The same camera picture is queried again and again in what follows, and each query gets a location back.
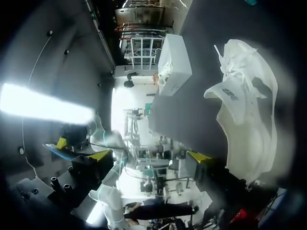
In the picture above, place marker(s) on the white shoebox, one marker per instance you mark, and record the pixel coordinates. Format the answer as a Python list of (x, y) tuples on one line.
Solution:
[(176, 60)]

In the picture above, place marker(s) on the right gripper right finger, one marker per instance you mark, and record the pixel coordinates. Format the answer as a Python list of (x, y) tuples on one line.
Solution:
[(216, 178)]

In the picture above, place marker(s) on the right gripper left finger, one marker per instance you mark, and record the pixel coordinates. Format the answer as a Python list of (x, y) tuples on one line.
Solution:
[(84, 175)]

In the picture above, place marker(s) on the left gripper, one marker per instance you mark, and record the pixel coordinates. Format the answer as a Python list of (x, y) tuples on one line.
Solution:
[(74, 134)]

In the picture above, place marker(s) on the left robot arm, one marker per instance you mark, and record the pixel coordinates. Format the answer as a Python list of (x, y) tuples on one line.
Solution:
[(110, 191)]

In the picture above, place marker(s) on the white sneaker with dark patches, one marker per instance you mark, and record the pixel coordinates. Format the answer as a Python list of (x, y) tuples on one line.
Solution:
[(249, 134)]

